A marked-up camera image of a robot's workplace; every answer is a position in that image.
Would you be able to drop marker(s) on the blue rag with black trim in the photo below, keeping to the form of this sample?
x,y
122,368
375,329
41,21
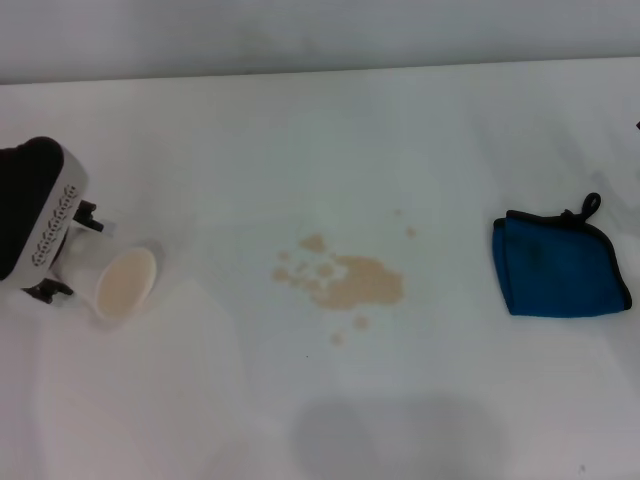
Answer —
x,y
555,270

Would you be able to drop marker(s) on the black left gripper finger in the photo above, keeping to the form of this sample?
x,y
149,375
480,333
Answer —
x,y
50,291
89,215

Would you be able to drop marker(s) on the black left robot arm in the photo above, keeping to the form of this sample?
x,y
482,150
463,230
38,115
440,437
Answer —
x,y
25,205

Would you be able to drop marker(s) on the brown liquid stain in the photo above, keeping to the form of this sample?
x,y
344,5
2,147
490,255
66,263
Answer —
x,y
360,285

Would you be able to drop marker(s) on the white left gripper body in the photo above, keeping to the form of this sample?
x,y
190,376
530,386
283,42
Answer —
x,y
60,220

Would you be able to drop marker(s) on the white paper cup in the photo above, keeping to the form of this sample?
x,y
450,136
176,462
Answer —
x,y
125,285

